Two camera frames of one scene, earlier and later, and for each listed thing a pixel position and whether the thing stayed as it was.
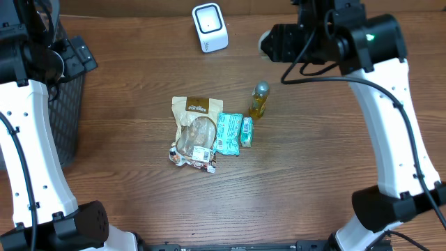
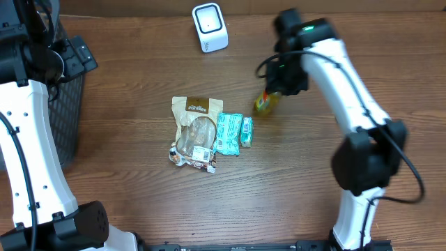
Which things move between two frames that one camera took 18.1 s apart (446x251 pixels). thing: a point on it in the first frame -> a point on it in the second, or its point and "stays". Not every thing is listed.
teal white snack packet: [228, 130] stays
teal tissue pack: [247, 132] stays
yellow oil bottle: [259, 99] -> [265, 102]
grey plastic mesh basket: [66, 100] stays
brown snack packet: [196, 127] stays
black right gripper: [275, 42] -> [283, 85]
